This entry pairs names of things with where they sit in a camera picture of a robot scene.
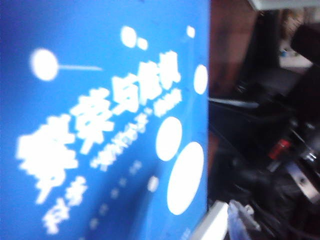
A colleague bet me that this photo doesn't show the blue paperback book white circles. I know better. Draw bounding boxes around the blue paperback book white circles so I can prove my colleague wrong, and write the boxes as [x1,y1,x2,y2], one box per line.
[0,0,210,240]

